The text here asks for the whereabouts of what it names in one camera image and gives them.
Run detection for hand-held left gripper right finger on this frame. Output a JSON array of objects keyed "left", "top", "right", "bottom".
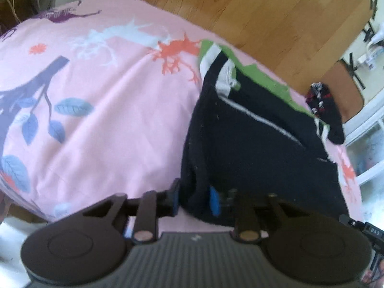
[{"left": 208, "top": 186, "right": 312, "bottom": 243}]

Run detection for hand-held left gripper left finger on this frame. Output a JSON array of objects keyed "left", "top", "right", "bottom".
[{"left": 82, "top": 178, "right": 181, "bottom": 244}]

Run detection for wooden nightstand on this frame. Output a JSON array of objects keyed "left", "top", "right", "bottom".
[{"left": 0, "top": 0, "right": 60, "bottom": 34}]

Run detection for black patterned knit sweater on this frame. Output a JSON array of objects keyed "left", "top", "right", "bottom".
[{"left": 305, "top": 82, "right": 345, "bottom": 145}]

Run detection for pink deer print bedsheet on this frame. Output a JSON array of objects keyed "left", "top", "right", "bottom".
[{"left": 0, "top": 0, "right": 365, "bottom": 226}]

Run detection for black tape strips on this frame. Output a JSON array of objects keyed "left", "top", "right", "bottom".
[{"left": 345, "top": 0, "right": 379, "bottom": 90}]

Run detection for white window frame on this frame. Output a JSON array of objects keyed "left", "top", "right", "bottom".
[{"left": 342, "top": 96, "right": 384, "bottom": 186}]

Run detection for white cable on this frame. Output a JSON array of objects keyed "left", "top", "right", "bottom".
[{"left": 0, "top": 0, "right": 41, "bottom": 21}]

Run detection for wooden headboard panel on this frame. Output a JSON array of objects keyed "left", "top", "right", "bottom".
[{"left": 126, "top": 0, "right": 375, "bottom": 93}]

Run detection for white power strip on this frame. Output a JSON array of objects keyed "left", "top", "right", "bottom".
[{"left": 357, "top": 21, "right": 384, "bottom": 70}]

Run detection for green and black knit sweater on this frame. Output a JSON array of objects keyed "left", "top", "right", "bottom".
[{"left": 180, "top": 39, "right": 350, "bottom": 227}]

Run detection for brown headboard cushion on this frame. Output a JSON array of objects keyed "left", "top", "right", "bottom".
[{"left": 325, "top": 60, "right": 365, "bottom": 123}]

